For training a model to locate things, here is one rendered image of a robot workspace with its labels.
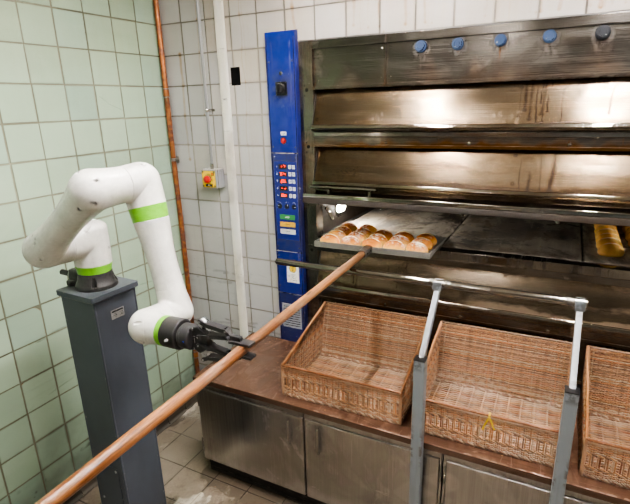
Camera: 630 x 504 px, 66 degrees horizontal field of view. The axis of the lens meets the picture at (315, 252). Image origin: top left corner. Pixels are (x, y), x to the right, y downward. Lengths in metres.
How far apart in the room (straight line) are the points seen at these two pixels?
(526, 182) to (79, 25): 2.03
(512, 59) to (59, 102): 1.88
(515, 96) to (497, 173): 0.30
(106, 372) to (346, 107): 1.49
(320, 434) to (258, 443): 0.37
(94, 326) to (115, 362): 0.17
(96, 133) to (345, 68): 1.20
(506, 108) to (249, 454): 1.92
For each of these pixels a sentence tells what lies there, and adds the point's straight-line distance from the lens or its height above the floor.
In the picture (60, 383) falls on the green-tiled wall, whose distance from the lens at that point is 2.63.
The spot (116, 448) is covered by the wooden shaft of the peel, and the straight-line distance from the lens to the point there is 1.09.
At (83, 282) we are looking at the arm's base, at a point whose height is 1.23.
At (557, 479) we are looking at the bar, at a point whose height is 0.62.
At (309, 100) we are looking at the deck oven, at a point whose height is 1.84.
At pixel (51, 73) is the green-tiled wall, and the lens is 2.46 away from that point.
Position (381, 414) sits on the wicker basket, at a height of 0.61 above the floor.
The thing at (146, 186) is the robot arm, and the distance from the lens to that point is 1.57.
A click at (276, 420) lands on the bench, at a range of 2.32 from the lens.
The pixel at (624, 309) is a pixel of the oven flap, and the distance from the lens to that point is 2.28.
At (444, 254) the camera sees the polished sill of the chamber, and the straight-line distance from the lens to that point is 2.26.
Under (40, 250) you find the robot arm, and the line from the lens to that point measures 1.79.
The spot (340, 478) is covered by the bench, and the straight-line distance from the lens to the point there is 2.33.
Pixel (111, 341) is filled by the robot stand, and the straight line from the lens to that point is 1.98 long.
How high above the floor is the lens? 1.83
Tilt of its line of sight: 17 degrees down
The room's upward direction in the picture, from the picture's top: 2 degrees counter-clockwise
